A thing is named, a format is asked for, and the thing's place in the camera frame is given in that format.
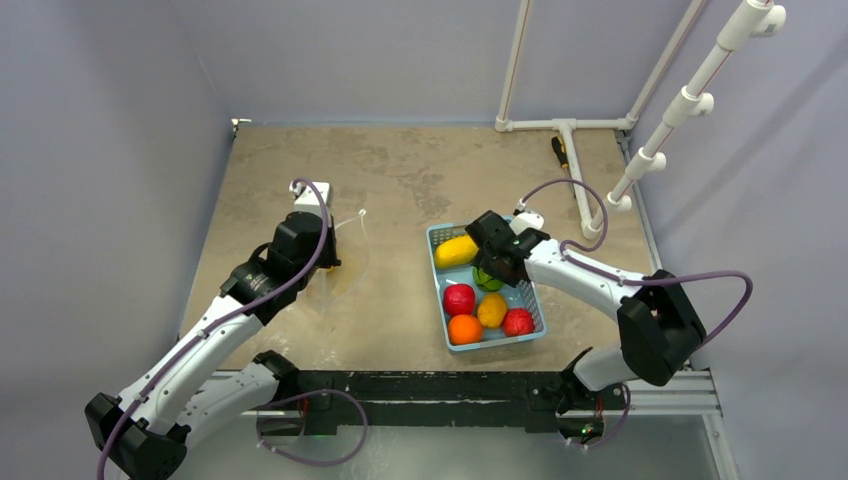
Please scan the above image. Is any green fruit with black stripe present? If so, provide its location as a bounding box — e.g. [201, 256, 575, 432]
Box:
[472, 266, 504, 293]

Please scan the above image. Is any clear polka dot zip bag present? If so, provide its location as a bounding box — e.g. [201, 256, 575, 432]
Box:
[310, 208, 371, 314]

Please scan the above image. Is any red apple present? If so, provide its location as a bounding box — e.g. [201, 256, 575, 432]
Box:
[442, 283, 476, 317]

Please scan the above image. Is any orange fruit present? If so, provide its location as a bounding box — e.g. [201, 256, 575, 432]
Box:
[447, 314, 484, 346]

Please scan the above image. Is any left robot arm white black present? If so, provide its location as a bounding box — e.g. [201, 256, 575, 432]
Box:
[84, 210, 341, 479]

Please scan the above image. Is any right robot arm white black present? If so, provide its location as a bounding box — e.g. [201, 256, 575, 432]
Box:
[465, 211, 707, 407]

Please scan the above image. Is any elongated yellow mango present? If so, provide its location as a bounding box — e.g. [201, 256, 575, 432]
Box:
[433, 235, 478, 269]

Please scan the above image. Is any yellow-orange potato-like fruit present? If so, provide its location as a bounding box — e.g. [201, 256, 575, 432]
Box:
[477, 292, 509, 329]

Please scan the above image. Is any light blue plastic basket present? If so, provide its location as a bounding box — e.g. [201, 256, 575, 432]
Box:
[426, 224, 547, 352]

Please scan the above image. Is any red textured strawberry fruit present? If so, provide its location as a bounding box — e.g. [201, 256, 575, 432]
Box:
[501, 308, 535, 337]

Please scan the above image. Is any yellow black screwdriver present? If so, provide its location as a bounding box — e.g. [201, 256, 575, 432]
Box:
[551, 136, 570, 170]

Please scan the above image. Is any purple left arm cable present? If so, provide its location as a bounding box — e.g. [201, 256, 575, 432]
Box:
[95, 177, 333, 480]

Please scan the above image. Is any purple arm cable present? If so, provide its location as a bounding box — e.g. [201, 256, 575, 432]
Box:
[95, 177, 333, 480]
[516, 178, 755, 352]

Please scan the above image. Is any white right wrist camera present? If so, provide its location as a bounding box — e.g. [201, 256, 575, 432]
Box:
[509, 210, 544, 235]

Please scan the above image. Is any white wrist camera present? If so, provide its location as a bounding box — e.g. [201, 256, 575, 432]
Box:
[509, 210, 544, 235]
[289, 182, 333, 216]

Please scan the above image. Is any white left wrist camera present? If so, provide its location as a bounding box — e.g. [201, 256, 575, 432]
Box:
[289, 182, 333, 216]

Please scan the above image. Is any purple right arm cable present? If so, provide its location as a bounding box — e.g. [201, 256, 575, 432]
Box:
[516, 178, 755, 352]

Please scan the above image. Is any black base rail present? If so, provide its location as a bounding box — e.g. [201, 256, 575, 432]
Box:
[258, 370, 626, 436]

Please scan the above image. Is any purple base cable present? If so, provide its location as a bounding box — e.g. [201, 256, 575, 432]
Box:
[255, 386, 369, 468]

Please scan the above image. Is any white PVC pipe frame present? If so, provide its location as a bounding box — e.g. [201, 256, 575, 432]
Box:
[494, 0, 788, 240]

